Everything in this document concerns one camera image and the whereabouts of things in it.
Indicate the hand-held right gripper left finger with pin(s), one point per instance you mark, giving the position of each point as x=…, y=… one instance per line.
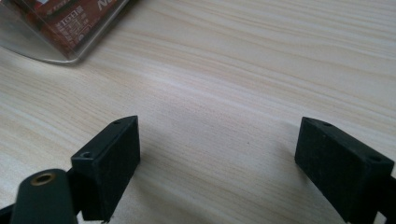
x=106, y=168

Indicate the red printed packet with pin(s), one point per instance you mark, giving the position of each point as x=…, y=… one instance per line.
x=67, y=23

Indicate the clear plastic container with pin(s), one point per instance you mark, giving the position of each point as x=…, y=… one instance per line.
x=31, y=46

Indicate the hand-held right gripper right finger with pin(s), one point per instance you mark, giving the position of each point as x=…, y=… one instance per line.
x=342, y=168

